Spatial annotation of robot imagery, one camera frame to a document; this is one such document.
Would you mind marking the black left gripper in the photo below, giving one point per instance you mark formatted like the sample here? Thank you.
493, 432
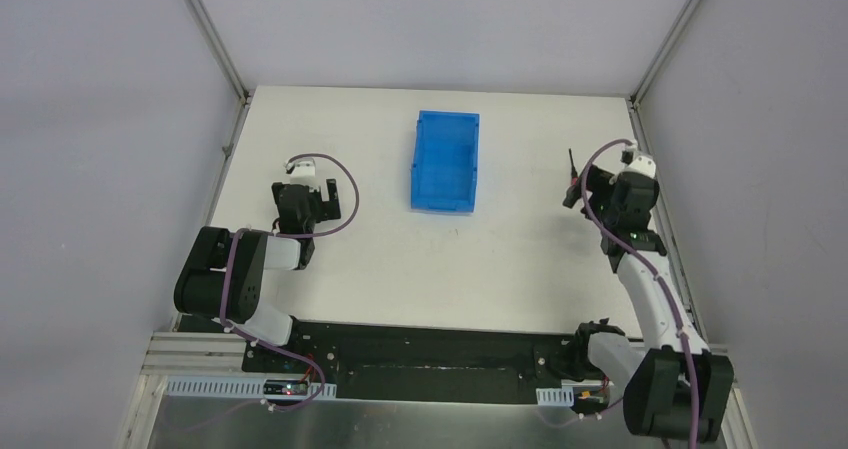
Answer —
318, 202

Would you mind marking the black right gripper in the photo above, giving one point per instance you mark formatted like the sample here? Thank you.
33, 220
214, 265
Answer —
592, 189

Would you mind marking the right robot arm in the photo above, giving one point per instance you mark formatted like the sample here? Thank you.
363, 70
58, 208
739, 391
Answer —
677, 388

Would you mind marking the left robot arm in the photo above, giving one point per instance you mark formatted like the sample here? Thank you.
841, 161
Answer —
222, 278

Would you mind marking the blue plastic bin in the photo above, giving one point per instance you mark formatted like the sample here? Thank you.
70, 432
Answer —
444, 169

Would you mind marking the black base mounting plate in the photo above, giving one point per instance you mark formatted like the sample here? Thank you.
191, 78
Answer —
428, 365

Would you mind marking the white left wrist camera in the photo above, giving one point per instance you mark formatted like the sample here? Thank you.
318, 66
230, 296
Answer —
301, 172

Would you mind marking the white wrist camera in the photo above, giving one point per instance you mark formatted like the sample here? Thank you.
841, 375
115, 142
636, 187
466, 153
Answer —
301, 172
636, 161

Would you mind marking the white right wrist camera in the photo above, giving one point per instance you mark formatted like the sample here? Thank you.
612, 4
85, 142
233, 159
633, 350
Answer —
636, 161

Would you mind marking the aluminium frame rail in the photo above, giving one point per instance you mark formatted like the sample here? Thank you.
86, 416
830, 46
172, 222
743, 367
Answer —
210, 364

